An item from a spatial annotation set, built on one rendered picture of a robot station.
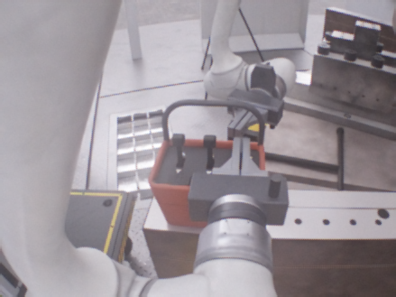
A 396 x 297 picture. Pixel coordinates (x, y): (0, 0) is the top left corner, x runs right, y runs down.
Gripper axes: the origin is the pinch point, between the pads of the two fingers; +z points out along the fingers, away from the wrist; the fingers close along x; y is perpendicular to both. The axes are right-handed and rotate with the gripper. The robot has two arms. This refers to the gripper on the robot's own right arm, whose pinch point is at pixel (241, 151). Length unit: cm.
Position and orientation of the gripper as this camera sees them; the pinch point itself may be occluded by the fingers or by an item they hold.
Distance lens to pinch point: 49.2
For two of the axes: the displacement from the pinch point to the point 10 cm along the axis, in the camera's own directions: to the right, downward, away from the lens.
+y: -0.5, -7.9, -6.1
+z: 1.4, -6.1, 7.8
